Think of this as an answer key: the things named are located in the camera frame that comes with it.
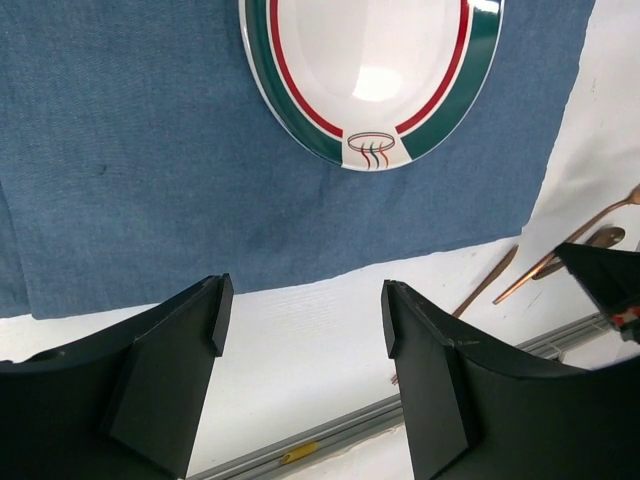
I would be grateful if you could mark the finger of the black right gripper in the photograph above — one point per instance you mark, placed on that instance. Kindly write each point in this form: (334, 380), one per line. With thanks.
(609, 277)

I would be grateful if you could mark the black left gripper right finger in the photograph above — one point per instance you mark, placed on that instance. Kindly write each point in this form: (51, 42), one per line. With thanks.
(477, 408)

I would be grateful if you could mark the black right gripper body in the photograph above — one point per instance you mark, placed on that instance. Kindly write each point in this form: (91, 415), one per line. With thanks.
(626, 321)

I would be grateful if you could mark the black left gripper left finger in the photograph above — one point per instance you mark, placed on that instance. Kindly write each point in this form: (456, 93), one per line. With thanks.
(122, 403)

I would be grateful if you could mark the copper knife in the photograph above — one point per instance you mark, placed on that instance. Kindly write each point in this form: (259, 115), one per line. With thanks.
(495, 273)

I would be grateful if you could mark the blue cloth napkin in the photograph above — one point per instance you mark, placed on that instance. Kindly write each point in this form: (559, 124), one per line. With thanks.
(137, 157)

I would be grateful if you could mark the white plate green red rim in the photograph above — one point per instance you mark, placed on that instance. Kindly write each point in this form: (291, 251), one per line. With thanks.
(370, 85)

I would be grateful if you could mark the copper spoon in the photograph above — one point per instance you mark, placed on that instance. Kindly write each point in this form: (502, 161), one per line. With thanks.
(605, 237)

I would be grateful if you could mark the aluminium front table rail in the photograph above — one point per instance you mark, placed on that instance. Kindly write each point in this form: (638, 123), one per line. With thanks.
(328, 440)

